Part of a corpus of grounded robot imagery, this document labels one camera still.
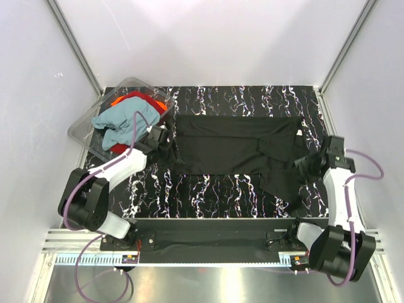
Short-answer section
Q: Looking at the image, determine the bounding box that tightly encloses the black t shirt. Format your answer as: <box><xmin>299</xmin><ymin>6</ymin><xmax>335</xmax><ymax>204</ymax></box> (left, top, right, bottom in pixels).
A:
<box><xmin>161</xmin><ymin>115</ymin><xmax>309</xmax><ymax>203</ymax></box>

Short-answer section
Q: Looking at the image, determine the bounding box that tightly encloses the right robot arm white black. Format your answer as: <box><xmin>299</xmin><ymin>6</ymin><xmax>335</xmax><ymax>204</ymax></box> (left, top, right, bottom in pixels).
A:
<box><xmin>286</xmin><ymin>136</ymin><xmax>376</xmax><ymax>287</ymax></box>

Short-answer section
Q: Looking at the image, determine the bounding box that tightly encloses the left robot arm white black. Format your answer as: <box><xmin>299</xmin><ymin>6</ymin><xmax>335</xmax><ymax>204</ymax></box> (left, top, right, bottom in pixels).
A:
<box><xmin>57</xmin><ymin>123</ymin><xmax>176</xmax><ymax>250</ymax></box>

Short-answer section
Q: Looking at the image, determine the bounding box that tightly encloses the black marbled table mat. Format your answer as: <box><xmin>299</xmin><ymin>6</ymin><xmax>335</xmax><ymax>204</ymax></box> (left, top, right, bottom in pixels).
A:
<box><xmin>109</xmin><ymin>85</ymin><xmax>329</xmax><ymax>218</ymax></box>

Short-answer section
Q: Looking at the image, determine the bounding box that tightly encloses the red t shirt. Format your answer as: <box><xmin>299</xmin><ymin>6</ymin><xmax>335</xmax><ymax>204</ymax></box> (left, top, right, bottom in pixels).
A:
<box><xmin>110</xmin><ymin>91</ymin><xmax>167</xmax><ymax>155</ymax></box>

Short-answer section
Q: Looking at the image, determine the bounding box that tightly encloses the clear plastic bin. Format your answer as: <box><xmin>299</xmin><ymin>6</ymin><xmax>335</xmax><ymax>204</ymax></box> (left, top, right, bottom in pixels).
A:
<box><xmin>68</xmin><ymin>78</ymin><xmax>174</xmax><ymax>162</ymax></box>

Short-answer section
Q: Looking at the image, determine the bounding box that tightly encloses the light blue t shirt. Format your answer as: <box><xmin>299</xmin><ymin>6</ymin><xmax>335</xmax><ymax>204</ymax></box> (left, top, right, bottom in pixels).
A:
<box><xmin>92</xmin><ymin>97</ymin><xmax>160</xmax><ymax>151</ymax></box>

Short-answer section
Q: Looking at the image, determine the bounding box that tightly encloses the orange t shirt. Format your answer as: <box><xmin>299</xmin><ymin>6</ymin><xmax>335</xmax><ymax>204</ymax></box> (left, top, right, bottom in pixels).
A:
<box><xmin>111</xmin><ymin>97</ymin><xmax>167</xmax><ymax>110</ymax></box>

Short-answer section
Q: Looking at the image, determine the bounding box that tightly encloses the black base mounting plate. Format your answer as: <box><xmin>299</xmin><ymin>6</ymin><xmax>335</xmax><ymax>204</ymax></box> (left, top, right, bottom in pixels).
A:
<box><xmin>99</xmin><ymin>217</ymin><xmax>326</xmax><ymax>264</ymax></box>

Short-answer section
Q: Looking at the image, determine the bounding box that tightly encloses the right orange black connector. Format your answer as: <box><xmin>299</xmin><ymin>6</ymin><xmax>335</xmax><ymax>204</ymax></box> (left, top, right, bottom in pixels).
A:
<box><xmin>291</xmin><ymin>256</ymin><xmax>309</xmax><ymax>267</ymax></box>

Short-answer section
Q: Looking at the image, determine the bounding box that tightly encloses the orange black connector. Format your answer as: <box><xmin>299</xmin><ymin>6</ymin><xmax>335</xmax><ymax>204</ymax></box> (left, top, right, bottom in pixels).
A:
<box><xmin>122</xmin><ymin>254</ymin><xmax>139</xmax><ymax>264</ymax></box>
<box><xmin>291</xmin><ymin>256</ymin><xmax>309</xmax><ymax>267</ymax></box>

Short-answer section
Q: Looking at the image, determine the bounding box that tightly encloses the left orange black connector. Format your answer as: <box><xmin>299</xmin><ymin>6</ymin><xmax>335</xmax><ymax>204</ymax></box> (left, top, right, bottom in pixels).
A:
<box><xmin>122</xmin><ymin>254</ymin><xmax>139</xmax><ymax>264</ymax></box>

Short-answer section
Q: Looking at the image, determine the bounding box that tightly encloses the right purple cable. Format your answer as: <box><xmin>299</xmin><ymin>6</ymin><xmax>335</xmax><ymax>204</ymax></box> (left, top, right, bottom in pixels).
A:
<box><xmin>326</xmin><ymin>148</ymin><xmax>385</xmax><ymax>287</ymax></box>

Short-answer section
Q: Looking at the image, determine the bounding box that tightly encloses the white slotted cable duct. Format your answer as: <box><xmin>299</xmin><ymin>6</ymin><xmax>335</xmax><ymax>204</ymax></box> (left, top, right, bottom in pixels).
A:
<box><xmin>56</xmin><ymin>253</ymin><xmax>292</xmax><ymax>268</ymax></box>

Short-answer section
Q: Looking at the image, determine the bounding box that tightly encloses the aluminium rail crossbar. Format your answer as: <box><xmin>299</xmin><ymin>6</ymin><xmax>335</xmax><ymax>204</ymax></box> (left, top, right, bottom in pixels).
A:
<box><xmin>42</xmin><ymin>229</ymin><xmax>384</xmax><ymax>254</ymax></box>

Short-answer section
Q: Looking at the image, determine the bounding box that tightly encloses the right aluminium frame post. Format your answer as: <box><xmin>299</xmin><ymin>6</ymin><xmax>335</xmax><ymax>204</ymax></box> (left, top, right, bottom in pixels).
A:
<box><xmin>318</xmin><ymin>0</ymin><xmax>379</xmax><ymax>95</ymax></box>

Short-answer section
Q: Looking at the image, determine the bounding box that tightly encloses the aluminium frame post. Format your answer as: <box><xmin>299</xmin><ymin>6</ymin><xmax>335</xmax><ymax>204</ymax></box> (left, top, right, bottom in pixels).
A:
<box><xmin>44</xmin><ymin>0</ymin><xmax>104</xmax><ymax>97</ymax></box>
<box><xmin>318</xmin><ymin>0</ymin><xmax>379</xmax><ymax>95</ymax></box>

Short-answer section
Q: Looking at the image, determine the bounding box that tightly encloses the left aluminium frame post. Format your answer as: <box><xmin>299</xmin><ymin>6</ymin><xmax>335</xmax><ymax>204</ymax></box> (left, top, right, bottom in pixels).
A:
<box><xmin>44</xmin><ymin>0</ymin><xmax>104</xmax><ymax>97</ymax></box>

